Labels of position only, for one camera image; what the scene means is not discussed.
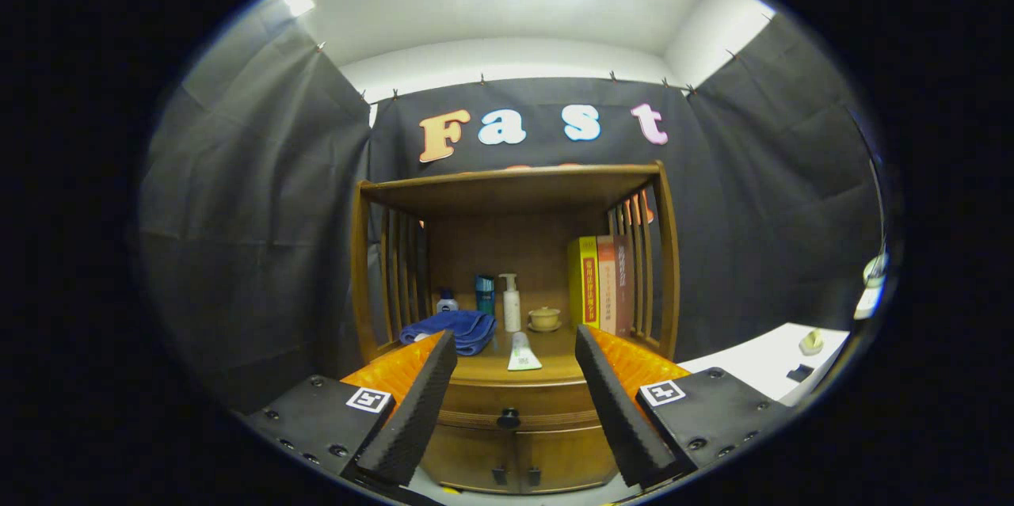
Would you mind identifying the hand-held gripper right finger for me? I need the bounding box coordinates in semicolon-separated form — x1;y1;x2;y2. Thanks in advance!
574;324;793;489

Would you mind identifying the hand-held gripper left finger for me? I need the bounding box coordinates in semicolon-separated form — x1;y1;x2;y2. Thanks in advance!
242;330;459;488

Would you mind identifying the wooden drawer with black knob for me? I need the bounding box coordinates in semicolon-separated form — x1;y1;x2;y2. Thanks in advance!
432;379;607;434

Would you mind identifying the white green tube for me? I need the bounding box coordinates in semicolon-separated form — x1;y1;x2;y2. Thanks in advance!
507;332;543;371

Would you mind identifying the wooden countertop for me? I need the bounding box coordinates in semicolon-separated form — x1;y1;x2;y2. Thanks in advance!
380;328;663;386

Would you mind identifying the wooden cabinet with slatted sides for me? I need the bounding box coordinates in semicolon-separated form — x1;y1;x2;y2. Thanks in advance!
351;162;682;495

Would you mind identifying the blue folded towel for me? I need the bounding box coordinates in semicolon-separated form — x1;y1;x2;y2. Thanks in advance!
398;310;497;356

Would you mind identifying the orange book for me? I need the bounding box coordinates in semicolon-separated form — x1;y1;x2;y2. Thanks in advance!
596;236;619;335

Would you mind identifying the brown book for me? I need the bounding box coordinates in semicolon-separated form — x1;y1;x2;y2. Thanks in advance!
614;234;635;338

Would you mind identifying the yellow book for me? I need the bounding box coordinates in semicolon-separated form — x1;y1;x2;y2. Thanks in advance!
567;236;600;329

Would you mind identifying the white pump bottle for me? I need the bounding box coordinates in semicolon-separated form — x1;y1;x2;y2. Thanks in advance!
499;273;522;333

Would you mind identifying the white side table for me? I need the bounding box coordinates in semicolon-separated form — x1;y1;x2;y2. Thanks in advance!
680;322;850;405

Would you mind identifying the black backdrop cloth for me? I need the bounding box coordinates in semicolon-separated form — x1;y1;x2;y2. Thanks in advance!
139;0;888;416

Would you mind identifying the white desk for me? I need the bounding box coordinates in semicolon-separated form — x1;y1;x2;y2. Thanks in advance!
853;284;884;321

